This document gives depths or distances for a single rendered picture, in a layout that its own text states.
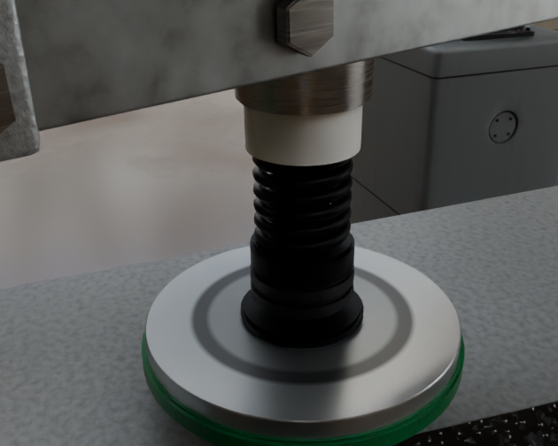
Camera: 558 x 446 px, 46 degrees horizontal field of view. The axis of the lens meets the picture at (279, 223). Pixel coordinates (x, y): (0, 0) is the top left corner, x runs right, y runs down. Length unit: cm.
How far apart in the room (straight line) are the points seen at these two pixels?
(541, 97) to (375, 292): 123
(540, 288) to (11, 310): 46
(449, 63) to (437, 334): 109
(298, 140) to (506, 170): 134
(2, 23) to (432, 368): 30
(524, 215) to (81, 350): 48
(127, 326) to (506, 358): 30
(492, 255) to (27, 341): 43
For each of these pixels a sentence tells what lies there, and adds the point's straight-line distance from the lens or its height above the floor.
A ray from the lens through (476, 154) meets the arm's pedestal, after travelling 161.
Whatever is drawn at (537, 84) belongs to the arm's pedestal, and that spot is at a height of 75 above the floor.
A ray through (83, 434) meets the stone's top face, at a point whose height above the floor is 82.
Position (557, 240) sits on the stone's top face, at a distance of 72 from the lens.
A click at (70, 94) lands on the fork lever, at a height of 107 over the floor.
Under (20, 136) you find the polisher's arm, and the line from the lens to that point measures 23.
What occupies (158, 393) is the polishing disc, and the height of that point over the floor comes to 86.
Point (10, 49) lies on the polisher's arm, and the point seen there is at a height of 109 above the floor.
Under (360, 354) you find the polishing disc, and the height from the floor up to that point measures 88.
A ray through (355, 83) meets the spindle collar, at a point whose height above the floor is 105.
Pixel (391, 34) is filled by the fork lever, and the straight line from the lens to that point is 35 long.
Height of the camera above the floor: 113
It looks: 26 degrees down
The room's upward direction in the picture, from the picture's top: 1 degrees counter-clockwise
